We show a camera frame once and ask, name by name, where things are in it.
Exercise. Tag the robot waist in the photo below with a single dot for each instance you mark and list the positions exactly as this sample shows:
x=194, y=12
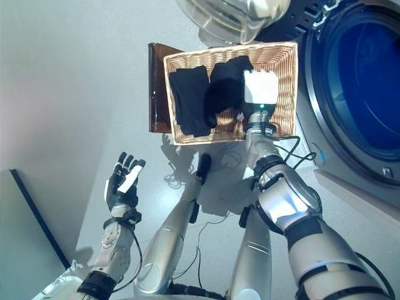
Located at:
x=193, y=290

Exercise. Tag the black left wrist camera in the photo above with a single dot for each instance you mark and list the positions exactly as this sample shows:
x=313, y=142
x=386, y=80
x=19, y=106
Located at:
x=133, y=216

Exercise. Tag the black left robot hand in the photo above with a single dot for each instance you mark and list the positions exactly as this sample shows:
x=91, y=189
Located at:
x=122, y=197

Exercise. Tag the black shirt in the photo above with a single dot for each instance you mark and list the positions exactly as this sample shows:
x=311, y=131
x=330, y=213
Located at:
x=223, y=90

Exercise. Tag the large wicker laundry basket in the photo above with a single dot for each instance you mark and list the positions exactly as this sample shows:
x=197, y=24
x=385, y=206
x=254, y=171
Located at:
x=284, y=78

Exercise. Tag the silver left robot leg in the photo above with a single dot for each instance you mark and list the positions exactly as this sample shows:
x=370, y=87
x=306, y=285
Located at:
x=165, y=247

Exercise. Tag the grey front-load washing machine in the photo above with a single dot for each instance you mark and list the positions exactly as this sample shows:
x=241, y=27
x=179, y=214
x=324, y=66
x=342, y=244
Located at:
x=359, y=93

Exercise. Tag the silver right robot leg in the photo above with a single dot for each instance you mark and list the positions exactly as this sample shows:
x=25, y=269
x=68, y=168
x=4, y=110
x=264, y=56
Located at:
x=253, y=250

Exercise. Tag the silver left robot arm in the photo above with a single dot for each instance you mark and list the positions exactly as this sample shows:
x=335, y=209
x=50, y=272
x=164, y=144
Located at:
x=114, y=250

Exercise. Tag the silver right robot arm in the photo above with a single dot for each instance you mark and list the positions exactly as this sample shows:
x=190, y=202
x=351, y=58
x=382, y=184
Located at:
x=290, y=203

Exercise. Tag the round glass washer door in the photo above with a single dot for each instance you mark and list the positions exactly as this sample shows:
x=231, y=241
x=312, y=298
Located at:
x=225, y=15

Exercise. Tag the black baseboard strip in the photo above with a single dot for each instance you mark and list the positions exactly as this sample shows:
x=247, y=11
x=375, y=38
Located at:
x=40, y=218

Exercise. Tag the brown wooden stool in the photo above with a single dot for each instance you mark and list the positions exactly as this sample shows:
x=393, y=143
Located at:
x=156, y=93

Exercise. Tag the black trousers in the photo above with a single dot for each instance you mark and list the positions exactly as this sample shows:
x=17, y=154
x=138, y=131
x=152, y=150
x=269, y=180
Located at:
x=189, y=103

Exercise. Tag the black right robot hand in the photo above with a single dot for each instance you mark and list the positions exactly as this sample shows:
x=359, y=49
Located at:
x=259, y=87

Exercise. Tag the silver robot leg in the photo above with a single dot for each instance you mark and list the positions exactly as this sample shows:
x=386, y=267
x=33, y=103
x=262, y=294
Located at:
x=253, y=250
x=165, y=247

